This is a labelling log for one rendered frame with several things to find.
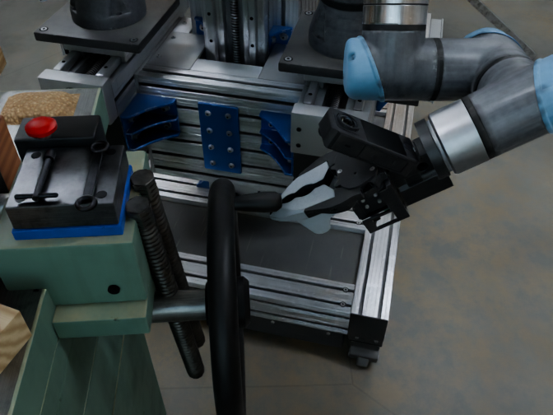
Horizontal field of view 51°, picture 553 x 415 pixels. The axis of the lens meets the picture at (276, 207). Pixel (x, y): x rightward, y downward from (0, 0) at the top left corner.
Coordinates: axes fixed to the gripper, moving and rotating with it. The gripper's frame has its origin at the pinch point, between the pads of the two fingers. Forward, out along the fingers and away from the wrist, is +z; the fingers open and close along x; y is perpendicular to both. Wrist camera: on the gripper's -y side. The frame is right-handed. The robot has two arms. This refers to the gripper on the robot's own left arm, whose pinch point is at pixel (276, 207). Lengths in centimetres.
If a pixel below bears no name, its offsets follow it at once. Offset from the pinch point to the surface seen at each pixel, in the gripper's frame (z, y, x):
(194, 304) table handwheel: 10.9, -1.3, -10.5
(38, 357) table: 20.0, -12.9, -19.6
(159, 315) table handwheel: 14.8, -2.6, -11.1
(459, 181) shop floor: -19, 112, 98
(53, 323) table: 20.3, -11.9, -15.0
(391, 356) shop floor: 16, 92, 30
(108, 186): 7.4, -19.6, -9.6
